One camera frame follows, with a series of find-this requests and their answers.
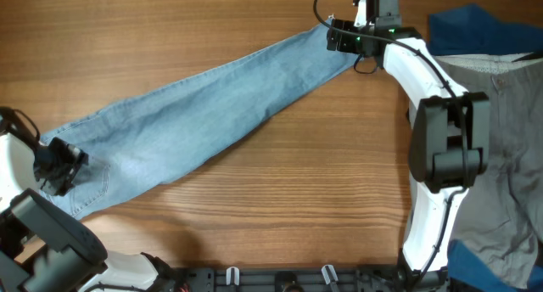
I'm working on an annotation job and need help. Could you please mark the light blue denim jeans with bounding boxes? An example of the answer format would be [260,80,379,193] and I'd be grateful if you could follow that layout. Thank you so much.
[42,25,355,219]

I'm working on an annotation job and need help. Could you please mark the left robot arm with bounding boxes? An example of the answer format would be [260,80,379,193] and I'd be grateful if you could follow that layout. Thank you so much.
[1,107,182,292]

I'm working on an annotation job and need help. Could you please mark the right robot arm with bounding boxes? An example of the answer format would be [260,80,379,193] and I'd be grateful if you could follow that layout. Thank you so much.
[327,0,490,291]

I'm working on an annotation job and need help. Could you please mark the dark blue garment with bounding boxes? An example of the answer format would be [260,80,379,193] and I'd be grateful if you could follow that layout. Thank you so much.
[428,4,542,56]

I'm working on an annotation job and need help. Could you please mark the grey trousers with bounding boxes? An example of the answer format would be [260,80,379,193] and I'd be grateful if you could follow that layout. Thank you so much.
[438,55,542,291]

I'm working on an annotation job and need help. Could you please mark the black right camera cable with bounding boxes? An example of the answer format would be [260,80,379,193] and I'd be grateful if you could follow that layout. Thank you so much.
[312,0,470,284]

